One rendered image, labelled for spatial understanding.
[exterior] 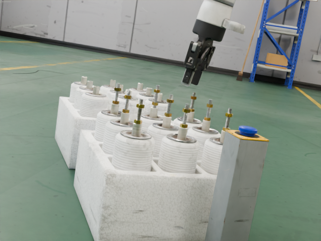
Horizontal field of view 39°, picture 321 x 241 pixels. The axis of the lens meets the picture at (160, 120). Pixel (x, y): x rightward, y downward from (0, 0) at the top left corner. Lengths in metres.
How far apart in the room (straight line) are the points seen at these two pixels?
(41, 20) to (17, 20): 0.45
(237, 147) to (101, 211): 0.33
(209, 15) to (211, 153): 0.34
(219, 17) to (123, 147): 0.37
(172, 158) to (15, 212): 0.42
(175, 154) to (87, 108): 0.56
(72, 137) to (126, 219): 0.55
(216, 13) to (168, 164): 0.37
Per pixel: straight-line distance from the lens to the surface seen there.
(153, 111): 1.31
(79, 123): 1.52
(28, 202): 1.27
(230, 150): 0.97
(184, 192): 1.08
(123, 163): 1.05
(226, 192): 0.98
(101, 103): 1.55
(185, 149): 1.07
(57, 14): 8.17
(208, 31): 1.06
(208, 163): 1.14
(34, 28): 8.33
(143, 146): 1.04
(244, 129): 0.96
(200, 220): 1.12
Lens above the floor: 0.50
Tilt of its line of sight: 11 degrees down
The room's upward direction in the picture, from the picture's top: 9 degrees clockwise
